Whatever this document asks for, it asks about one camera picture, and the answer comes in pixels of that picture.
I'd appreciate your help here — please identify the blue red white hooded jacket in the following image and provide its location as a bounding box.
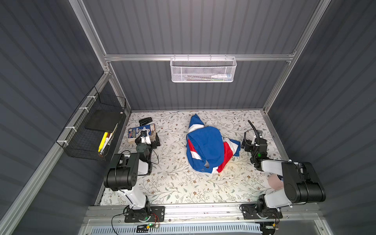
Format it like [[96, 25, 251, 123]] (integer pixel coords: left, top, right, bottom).
[[186, 114, 241, 174]]

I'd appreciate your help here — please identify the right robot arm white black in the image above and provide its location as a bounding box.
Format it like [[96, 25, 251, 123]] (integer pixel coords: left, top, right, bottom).
[[241, 130, 326, 211]]

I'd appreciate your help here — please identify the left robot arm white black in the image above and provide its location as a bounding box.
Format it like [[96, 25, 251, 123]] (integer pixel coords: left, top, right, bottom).
[[103, 130, 161, 213]]

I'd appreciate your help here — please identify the black stapler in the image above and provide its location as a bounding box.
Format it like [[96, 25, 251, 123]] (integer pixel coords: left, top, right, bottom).
[[139, 117, 153, 126]]

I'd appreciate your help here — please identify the pink cup with markers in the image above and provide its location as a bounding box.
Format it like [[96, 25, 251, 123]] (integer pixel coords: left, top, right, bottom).
[[268, 174, 284, 191]]

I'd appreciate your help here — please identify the black notebook in basket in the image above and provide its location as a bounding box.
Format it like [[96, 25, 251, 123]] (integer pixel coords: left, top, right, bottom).
[[85, 110, 123, 132]]

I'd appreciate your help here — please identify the yellow highlighter marker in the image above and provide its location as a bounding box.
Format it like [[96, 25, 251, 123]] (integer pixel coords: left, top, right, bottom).
[[98, 132, 109, 153]]

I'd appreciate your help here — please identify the white tube in mesh basket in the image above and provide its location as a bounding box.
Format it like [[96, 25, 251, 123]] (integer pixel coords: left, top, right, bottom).
[[211, 73, 232, 81]]

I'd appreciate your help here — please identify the black wire wall basket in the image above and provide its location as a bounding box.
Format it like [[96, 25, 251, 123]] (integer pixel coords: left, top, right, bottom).
[[57, 88, 127, 161]]

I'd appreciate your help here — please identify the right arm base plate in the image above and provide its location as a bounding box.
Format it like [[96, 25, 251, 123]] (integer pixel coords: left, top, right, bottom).
[[239, 203, 283, 220]]

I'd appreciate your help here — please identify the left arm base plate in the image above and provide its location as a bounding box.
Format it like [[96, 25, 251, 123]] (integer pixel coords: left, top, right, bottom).
[[124, 206, 165, 223]]

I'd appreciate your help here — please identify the white wire mesh basket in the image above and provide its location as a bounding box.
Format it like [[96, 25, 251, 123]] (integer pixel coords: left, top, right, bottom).
[[170, 55, 237, 83]]

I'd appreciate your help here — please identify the white perforated cable tray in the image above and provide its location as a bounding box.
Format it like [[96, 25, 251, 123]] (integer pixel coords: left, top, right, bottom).
[[85, 222, 262, 235]]

